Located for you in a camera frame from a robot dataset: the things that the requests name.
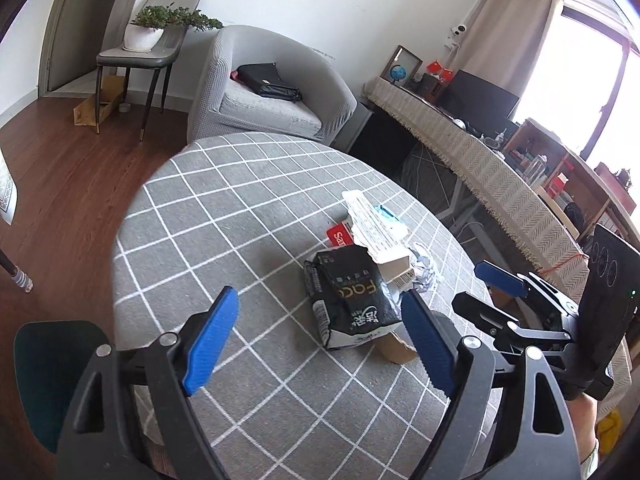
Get clear bottle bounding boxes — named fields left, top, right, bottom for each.
left=525, top=155, right=548, bottom=186

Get flat cardboard box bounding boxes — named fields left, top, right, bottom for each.
left=73, top=74, right=126, bottom=127

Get teal chair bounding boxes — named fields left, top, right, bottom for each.
left=12, top=321, right=108, bottom=453

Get round table with checked cloth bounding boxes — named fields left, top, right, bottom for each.
left=111, top=132, right=506, bottom=480

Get small cardboard box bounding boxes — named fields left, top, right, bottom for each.
left=370, top=251, right=416, bottom=291

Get black plastic packet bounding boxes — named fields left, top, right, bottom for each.
left=304, top=244, right=403, bottom=352

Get grey door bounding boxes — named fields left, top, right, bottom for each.
left=39, top=0, right=126, bottom=98

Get dark chair leg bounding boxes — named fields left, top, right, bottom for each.
left=0, top=249, right=35, bottom=293

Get dark wooden box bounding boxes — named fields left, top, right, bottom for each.
left=417, top=74, right=448, bottom=98

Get wooden picture frame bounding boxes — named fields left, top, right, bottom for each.
left=375, top=45, right=425, bottom=88

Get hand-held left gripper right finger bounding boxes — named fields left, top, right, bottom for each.
left=400, top=290, right=583, bottom=480

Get wooden shelf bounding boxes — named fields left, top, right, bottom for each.
left=502, top=119, right=640, bottom=241

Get white cables bundle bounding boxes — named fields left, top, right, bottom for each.
left=410, top=155, right=451, bottom=211

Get small red flags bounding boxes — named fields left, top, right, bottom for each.
left=424, top=60, right=456, bottom=81

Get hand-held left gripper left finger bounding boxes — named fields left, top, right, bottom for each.
left=55, top=286, right=240, bottom=480

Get potted plant in white pot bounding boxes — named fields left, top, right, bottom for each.
left=122, top=5, right=224, bottom=53

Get person's right forearm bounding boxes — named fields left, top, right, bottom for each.
left=567, top=392, right=601, bottom=466

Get yellow object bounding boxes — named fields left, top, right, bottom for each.
left=595, top=407, right=623, bottom=453

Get beige curtain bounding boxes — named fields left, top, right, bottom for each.
left=452, top=0, right=563, bottom=123

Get white patterned cloth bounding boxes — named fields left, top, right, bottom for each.
left=0, top=150, right=21, bottom=225

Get black monitor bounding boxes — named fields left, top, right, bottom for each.
left=440, top=70, right=521, bottom=136

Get black cabinet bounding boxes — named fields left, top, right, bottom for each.
left=347, top=102, right=418, bottom=171

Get white desk leg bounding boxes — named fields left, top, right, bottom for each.
left=440, top=175, right=488, bottom=241

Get paper ball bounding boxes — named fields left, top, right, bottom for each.
left=407, top=242, right=443, bottom=293

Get black handbag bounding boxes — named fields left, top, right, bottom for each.
left=236, top=62, right=303, bottom=102

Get long desk with beige cloth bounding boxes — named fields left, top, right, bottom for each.
left=362, top=77, right=591, bottom=273

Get grey dining chair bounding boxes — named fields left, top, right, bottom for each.
left=95, top=0, right=202, bottom=141

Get red card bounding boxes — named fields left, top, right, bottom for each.
left=325, top=221, right=357, bottom=248

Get grey armchair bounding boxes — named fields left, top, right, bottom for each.
left=186, top=25, right=358, bottom=146

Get brown cardboard piece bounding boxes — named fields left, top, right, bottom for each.
left=372, top=326, right=418, bottom=365

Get window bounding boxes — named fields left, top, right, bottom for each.
left=520, top=5, right=640, bottom=171

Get orange cord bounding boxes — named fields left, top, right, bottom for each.
left=537, top=252, right=590, bottom=276

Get white plastic package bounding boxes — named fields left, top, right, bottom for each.
left=342, top=190, right=408, bottom=261

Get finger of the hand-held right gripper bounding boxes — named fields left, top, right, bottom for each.
left=451, top=293, right=572, bottom=352
left=474, top=260, right=581, bottom=318

